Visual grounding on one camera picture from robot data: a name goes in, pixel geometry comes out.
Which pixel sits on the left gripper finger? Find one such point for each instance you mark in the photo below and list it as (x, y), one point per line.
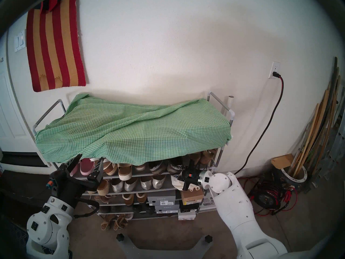
(97, 174)
(73, 166)

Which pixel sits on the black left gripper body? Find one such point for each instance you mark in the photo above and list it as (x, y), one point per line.
(68, 188)

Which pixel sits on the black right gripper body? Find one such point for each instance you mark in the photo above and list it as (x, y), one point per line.
(192, 180)

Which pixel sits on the brown suede clog shoe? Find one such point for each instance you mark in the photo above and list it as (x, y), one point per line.
(158, 168)
(174, 167)

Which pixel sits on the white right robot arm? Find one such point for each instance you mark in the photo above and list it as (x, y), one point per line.
(237, 207)

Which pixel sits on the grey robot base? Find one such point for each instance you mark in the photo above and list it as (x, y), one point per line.
(129, 247)

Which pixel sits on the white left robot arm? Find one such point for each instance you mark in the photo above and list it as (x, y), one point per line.
(43, 228)

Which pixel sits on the pink slip-on shoe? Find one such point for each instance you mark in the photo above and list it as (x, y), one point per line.
(86, 166)
(76, 170)

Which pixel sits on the tan white espadrille shoe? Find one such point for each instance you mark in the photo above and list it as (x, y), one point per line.
(110, 169)

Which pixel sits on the woven jute shoe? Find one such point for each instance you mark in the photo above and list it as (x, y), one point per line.
(103, 188)

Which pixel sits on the brown cardboard shoe box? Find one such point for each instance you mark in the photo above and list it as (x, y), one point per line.
(191, 197)

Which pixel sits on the silver flat shoe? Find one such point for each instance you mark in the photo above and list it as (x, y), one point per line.
(159, 182)
(146, 183)
(131, 185)
(117, 186)

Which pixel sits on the white platform espadrille shoe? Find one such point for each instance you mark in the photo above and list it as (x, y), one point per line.
(124, 173)

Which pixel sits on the black shoe box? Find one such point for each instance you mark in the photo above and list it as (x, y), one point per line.
(188, 208)

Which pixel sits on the grey metal shoe rack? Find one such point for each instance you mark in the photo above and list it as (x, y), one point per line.
(161, 175)

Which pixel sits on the large grey shoe box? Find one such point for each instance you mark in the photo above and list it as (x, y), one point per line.
(161, 198)

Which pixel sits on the white shoe box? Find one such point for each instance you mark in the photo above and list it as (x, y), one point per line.
(186, 216)

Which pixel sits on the small grey shoe box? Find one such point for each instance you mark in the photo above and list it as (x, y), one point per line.
(167, 209)

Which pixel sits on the pale pink shoe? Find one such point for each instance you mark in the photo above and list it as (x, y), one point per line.
(129, 216)

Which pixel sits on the tan cork sandal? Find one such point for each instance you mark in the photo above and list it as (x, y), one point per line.
(194, 158)
(208, 157)

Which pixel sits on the flat white printed box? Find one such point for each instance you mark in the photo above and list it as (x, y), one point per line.
(207, 203)

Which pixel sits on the tan ankle boot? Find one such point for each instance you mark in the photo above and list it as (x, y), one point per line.
(141, 198)
(128, 199)

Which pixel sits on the dark brown wooden step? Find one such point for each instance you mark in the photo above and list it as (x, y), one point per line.
(21, 185)

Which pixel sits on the black doorstep strip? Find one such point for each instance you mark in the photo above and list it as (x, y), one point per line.
(24, 160)

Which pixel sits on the black base knob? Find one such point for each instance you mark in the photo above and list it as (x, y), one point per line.
(208, 238)
(120, 237)

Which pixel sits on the green gingham cloth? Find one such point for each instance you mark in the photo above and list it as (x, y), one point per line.
(134, 126)

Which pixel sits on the dark blue patterned rug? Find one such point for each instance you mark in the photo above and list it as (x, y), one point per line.
(13, 234)

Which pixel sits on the white panel door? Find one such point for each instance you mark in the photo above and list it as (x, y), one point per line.
(10, 112)

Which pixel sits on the brown cardboard piece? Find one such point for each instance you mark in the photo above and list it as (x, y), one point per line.
(281, 161)

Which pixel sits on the white blue ceramic pot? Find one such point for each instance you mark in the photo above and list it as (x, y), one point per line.
(304, 176)

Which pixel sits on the red tan striped flag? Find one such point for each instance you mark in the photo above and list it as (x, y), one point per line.
(54, 45)

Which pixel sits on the pale wooden slat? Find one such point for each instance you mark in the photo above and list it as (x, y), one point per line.
(317, 110)
(328, 89)

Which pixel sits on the grey aluminium ladder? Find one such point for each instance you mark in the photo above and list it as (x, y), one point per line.
(338, 150)

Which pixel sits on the wooden sticks bundle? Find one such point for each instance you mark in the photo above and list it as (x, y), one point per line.
(335, 64)

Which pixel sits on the white light switch plate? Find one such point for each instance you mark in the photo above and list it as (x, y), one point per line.
(20, 42)

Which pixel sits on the white wall outlet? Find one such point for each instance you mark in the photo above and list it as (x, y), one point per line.
(273, 68)

